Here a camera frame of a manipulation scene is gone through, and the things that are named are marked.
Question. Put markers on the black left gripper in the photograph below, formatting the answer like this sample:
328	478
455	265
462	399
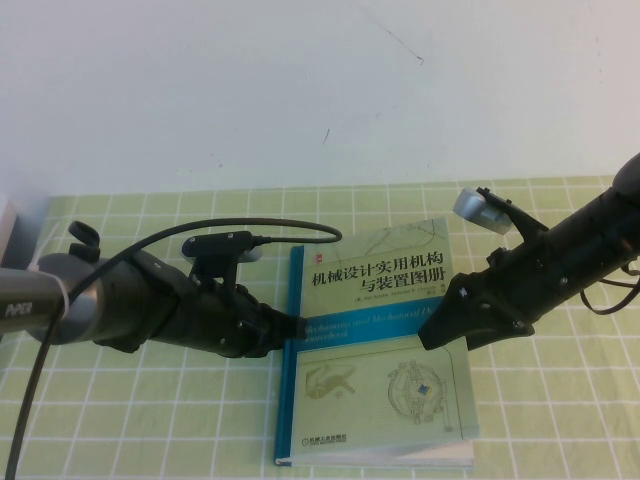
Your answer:
225	320

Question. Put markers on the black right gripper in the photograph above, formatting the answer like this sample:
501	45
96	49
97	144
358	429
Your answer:
510	285

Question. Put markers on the blue and cream hardcover book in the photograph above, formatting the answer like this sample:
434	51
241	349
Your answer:
350	400

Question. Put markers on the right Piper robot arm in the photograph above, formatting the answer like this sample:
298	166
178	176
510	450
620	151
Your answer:
600	235

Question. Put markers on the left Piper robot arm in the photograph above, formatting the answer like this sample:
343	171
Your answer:
30	300

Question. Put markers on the green checked tablecloth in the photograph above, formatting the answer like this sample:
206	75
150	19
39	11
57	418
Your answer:
150	410

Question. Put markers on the white zip tie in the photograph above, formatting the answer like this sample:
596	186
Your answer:
64	300

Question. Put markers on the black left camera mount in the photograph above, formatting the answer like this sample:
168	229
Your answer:
215	275

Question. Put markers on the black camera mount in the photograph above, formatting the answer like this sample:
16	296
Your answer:
215	275
525	227

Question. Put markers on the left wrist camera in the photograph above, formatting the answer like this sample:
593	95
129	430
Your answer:
220	244

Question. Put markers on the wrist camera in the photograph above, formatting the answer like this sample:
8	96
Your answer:
220	244
480	212

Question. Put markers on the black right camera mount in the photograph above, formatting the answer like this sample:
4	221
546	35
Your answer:
525	227

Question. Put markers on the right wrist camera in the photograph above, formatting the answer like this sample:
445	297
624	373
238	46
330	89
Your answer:
480	212

